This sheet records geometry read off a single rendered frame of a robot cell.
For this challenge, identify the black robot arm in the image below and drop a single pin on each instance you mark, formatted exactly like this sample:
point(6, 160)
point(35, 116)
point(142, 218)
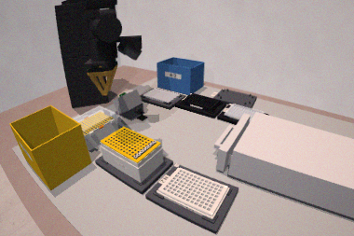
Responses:
point(108, 28)

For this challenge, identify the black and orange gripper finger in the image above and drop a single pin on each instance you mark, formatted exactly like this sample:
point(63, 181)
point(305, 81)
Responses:
point(94, 79)
point(103, 82)

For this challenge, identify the yellow open-top bin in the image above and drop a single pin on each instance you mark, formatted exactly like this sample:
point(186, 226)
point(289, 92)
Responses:
point(54, 160)

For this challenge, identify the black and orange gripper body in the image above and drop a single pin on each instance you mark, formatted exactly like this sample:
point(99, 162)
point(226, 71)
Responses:
point(93, 64)

